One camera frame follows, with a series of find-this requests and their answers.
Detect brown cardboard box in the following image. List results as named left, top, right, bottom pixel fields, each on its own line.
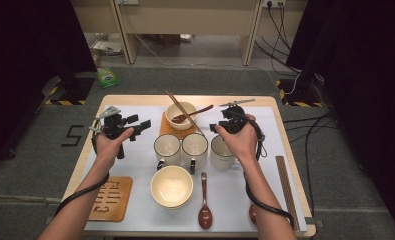
left=160, top=34, right=182, bottom=47

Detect thin black floor cable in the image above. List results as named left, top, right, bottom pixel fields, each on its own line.
left=282, top=111, right=340, bottom=214

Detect black plugged power cable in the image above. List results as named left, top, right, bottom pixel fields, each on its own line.
left=267, top=3, right=292, bottom=51

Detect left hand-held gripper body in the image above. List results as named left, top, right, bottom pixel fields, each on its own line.
left=93, top=105, right=136, bottom=160

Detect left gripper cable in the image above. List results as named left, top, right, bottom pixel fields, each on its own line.
left=54, top=119, right=111, bottom=218

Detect person's right hand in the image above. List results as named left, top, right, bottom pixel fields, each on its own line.
left=214, top=113, right=259, bottom=165

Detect beige office desk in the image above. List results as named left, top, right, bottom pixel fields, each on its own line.
left=69, top=0, right=133, bottom=65
left=113, top=0, right=263, bottom=67
left=251, top=0, right=308, bottom=38

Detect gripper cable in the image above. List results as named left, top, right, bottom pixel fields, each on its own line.
left=54, top=119, right=111, bottom=218
left=238, top=111, right=297, bottom=231

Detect white table mat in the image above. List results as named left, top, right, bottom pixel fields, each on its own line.
left=83, top=104, right=308, bottom=233

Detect green tissue packet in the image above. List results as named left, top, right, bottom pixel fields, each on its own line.
left=95, top=66, right=120, bottom=89

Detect thick black floor cable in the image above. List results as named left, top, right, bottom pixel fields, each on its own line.
left=254, top=39, right=302, bottom=74

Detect square wooden coaster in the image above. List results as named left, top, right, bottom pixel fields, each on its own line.
left=159, top=111, right=197, bottom=140
left=88, top=175, right=134, bottom=223

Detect wall power socket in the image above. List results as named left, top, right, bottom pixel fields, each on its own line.
left=261, top=0, right=287, bottom=9

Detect row of brown chopsticks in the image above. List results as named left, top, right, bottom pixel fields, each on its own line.
left=275, top=155, right=301, bottom=232

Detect black stand base hazard tape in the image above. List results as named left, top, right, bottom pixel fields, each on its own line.
left=275, top=74, right=324, bottom=108
left=44, top=73, right=97, bottom=106

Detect brown wooden spoon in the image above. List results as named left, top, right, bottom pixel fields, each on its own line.
left=172, top=104, right=215, bottom=125
left=248, top=203, right=258, bottom=225
left=198, top=172, right=214, bottom=230

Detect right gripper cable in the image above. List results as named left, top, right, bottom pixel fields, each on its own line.
left=238, top=111, right=297, bottom=231

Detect black curtain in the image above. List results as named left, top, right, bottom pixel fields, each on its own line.
left=0, top=0, right=97, bottom=168
left=286, top=0, right=395, bottom=234

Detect clear plastic bags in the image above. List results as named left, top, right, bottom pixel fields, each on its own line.
left=91, top=32, right=125, bottom=57

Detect person's left hand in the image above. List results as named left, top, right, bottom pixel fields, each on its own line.
left=94, top=127, right=135, bottom=168

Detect white ribbed mug black rim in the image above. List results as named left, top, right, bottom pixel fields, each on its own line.
left=210, top=134, right=237, bottom=172
left=153, top=133, right=183, bottom=168
left=181, top=132, right=209, bottom=175

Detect cream bowl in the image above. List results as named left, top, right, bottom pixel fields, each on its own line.
left=165, top=101, right=198, bottom=131
left=153, top=199, right=192, bottom=211
left=150, top=165, right=195, bottom=209

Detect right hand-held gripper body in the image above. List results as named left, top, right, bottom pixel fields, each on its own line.
left=218, top=98, right=256, bottom=135

